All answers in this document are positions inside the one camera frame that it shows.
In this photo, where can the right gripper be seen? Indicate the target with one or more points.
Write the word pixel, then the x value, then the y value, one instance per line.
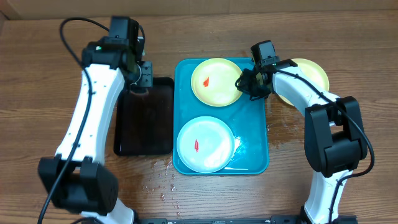
pixel 247 87

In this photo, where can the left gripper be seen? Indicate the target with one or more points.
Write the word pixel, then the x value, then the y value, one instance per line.
pixel 146 76

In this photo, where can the yellow plate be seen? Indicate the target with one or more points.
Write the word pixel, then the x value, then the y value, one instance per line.
pixel 213 82
pixel 314 74

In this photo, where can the light blue plate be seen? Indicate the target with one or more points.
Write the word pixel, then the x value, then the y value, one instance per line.
pixel 205 144

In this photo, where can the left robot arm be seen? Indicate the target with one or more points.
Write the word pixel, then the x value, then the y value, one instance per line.
pixel 76 178

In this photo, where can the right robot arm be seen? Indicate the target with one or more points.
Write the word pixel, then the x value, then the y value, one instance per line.
pixel 334 138

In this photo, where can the black plastic tray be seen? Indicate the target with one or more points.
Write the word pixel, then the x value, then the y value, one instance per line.
pixel 145 121

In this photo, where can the teal plastic tray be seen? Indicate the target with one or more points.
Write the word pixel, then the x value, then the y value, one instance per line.
pixel 246 118

